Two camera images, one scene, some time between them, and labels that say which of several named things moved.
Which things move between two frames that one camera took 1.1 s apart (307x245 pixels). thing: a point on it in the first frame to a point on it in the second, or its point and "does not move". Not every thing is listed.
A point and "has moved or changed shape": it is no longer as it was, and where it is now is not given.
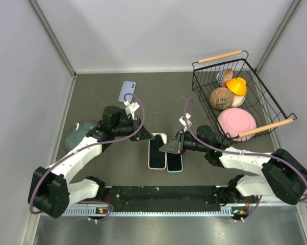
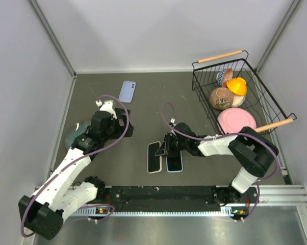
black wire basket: [236, 101] does not move
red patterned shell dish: [228, 74] does not move
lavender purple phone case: [128, 87] does not move
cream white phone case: [163, 136] to [154, 163]
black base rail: [164, 198] does not move
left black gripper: [144, 134] to [121, 129]
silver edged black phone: [157, 157] has moved or changed shape
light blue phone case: [174, 171] does not move
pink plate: [233, 121] does not move
